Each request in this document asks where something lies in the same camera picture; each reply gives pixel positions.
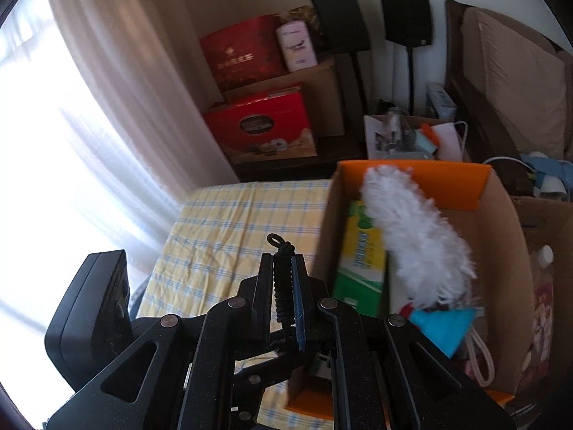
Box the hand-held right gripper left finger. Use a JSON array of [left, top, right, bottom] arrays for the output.
[[45, 253, 275, 430]]

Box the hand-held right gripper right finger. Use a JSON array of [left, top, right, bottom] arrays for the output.
[[291, 254, 515, 430]]

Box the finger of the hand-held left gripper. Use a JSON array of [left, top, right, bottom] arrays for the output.
[[232, 350, 310, 430]]

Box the black braided strap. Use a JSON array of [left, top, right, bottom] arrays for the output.
[[266, 231, 297, 326]]

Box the green toothpaste box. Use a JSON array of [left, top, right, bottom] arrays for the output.
[[331, 200, 390, 319]]

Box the white fluffy duster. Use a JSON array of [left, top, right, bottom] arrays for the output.
[[360, 164, 478, 310]]

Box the blue collapsible funnel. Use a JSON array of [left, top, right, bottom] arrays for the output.
[[409, 306, 478, 359]]

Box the orange cardboard box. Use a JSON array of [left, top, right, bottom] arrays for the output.
[[284, 159, 534, 422]]

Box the white cord loop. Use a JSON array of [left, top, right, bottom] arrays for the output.
[[463, 329, 496, 387]]

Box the yellow plaid tablecloth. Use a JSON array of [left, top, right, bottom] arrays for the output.
[[136, 178, 334, 422]]

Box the red cookie gift box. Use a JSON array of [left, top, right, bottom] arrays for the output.
[[202, 82, 320, 164]]

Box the white paper bag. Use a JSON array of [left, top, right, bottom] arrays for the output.
[[363, 113, 471, 162]]

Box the large brown cardboard box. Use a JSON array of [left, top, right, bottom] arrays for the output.
[[223, 58, 346, 140]]

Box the black speaker stand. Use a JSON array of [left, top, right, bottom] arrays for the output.
[[405, 46, 415, 115], [346, 51, 366, 113]]

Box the white sheer curtain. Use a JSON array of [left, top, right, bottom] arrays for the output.
[[42, 0, 243, 216]]

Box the dark red gift box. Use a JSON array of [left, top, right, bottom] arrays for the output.
[[199, 14, 288, 93]]

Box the pink plastic package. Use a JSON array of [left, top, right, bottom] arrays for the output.
[[530, 272, 558, 382]]

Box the white tissue pack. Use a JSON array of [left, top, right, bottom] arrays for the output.
[[275, 21, 319, 73]]

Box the white capped bottle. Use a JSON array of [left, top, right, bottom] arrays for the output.
[[534, 244, 556, 272]]

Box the brown sofa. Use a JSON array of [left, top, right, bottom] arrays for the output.
[[443, 0, 573, 167]]

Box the gold patterned bag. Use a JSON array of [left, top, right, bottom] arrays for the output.
[[279, 5, 326, 53]]

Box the black speaker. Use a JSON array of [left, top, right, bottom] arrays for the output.
[[310, 0, 372, 54], [378, 0, 434, 48]]

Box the light blue cloth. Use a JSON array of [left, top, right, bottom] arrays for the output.
[[521, 149, 573, 198]]

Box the large beige cushion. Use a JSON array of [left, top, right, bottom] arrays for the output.
[[461, 6, 569, 160]]

